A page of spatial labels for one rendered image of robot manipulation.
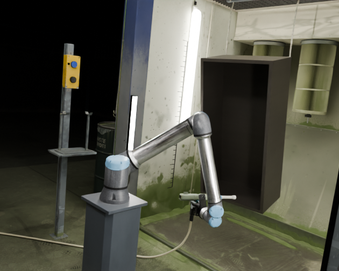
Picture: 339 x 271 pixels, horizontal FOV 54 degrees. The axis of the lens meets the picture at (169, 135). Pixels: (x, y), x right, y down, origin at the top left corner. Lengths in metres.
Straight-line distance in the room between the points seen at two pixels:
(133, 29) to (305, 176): 2.25
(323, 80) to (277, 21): 0.77
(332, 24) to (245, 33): 0.93
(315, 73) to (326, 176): 1.02
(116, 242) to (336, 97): 2.73
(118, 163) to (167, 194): 1.54
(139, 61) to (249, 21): 1.51
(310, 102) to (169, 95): 1.42
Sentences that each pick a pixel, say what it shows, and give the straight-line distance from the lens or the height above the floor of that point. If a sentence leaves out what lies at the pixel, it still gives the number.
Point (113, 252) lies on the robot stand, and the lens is 2.17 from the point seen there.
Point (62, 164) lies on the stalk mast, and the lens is 2.93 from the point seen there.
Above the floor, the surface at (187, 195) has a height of 0.58.
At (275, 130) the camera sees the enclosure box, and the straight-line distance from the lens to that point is 2.67.
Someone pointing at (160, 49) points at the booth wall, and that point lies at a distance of 3.15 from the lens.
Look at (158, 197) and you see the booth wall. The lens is 3.44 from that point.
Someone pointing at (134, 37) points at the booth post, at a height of 1.76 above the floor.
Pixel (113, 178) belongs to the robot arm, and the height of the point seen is 0.80.
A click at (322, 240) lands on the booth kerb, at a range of 3.48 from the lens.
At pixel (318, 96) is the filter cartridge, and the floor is 1.44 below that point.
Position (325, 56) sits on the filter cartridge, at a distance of 3.64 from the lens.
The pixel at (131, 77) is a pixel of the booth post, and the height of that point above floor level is 1.43.
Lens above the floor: 1.40
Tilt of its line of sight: 9 degrees down
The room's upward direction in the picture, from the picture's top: 6 degrees clockwise
